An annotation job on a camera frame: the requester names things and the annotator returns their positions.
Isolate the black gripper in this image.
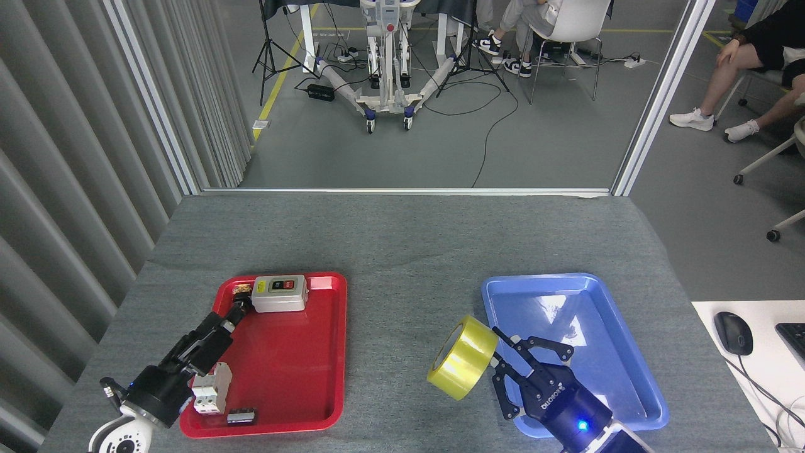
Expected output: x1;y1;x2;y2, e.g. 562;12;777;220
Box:
490;325;615;453
121;301;253;430

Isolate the yellow tape roll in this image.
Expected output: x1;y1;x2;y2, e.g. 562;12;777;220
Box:
427;315;499;401

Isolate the white circuit breaker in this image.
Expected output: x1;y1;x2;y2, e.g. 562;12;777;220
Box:
192;362;233;415

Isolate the red plastic tray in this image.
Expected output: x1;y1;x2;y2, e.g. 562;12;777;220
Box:
179;272;348;439

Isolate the blue plastic tray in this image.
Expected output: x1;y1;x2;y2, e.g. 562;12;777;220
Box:
481;272;669;438

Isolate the white desk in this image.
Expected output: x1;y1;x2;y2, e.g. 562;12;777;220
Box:
692;300;805;453

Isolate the black computer mouse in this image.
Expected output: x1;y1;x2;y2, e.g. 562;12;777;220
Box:
714;311;754;357

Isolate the black keyboard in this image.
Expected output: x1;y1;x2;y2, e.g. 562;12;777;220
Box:
775;323;805;361

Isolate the white wheeled stand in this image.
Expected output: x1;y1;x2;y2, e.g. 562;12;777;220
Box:
314;0;460;134

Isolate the black tripod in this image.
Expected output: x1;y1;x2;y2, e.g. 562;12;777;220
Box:
252;0;318;106
436;0;510;98

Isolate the grey white office chair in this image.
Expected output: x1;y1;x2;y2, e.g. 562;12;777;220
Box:
733;116;805;243

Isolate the person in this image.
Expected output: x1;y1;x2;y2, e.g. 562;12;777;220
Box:
669;0;805;143
472;0;567;78

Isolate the black-covered white-legged table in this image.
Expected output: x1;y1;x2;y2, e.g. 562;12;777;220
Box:
261;0;482;73

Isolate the grey two-button switch box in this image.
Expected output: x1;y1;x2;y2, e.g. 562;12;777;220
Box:
251;275;309;313

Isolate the silver frame rail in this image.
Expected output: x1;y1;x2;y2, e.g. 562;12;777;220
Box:
200;187;614;198

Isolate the long black floor cable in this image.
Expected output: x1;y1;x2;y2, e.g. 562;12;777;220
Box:
423;81;520;188

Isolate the black mouse cable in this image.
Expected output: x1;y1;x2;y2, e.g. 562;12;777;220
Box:
730;354;805;449

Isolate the silver frame post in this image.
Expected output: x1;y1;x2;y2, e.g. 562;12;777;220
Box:
609;0;718;198
104;0;203;196

